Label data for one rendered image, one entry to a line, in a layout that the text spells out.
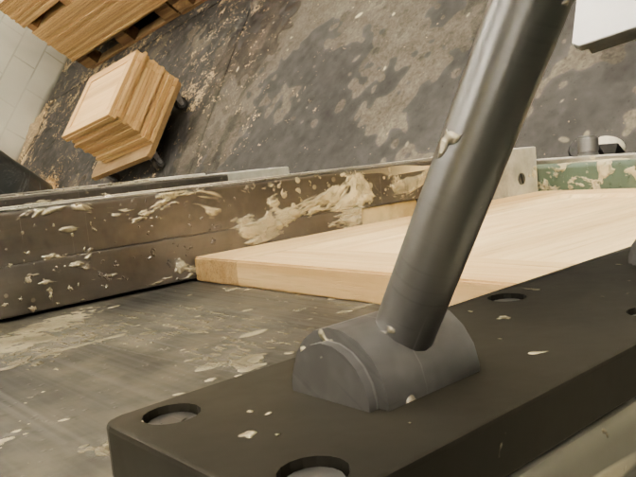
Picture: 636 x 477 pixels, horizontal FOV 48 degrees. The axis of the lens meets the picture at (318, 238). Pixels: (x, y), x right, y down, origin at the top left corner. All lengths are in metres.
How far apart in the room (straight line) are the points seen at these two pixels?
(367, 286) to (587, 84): 1.91
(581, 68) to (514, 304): 2.18
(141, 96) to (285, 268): 3.47
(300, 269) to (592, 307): 0.31
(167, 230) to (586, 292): 0.41
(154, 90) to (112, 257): 3.46
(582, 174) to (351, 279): 0.50
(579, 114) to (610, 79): 0.13
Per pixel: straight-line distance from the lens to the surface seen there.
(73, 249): 0.52
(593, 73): 2.30
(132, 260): 0.54
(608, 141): 1.11
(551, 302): 0.17
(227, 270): 0.53
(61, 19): 5.61
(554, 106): 2.29
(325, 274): 0.44
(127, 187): 1.06
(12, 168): 5.05
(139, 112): 3.88
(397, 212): 0.72
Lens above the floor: 1.56
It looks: 36 degrees down
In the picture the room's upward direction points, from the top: 55 degrees counter-clockwise
